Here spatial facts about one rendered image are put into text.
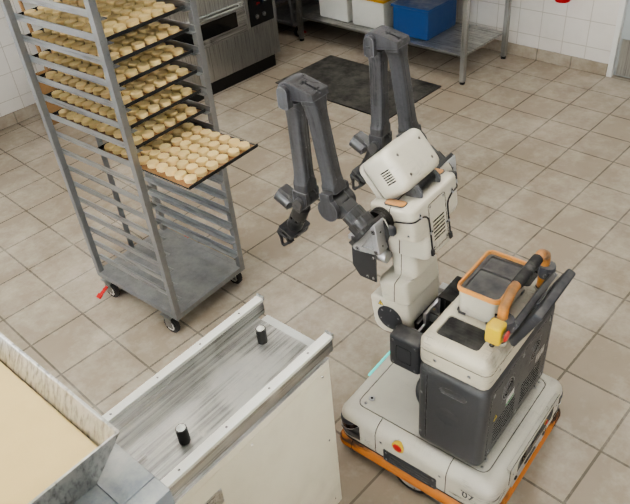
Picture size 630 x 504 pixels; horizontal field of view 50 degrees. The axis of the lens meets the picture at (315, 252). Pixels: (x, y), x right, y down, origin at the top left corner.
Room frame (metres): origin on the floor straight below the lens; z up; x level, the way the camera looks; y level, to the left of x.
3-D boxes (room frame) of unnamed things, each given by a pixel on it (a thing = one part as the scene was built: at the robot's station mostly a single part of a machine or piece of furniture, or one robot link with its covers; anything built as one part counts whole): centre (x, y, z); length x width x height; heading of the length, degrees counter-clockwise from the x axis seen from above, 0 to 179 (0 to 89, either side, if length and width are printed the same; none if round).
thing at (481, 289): (1.62, -0.56, 0.87); 0.23 x 0.15 x 0.11; 138
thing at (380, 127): (2.17, -0.28, 1.33); 0.11 x 0.06 x 0.43; 138
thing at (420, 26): (5.69, -1.12, 0.36); 0.46 x 0.38 x 0.26; 135
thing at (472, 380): (1.64, -0.54, 0.59); 0.55 x 0.34 x 0.83; 138
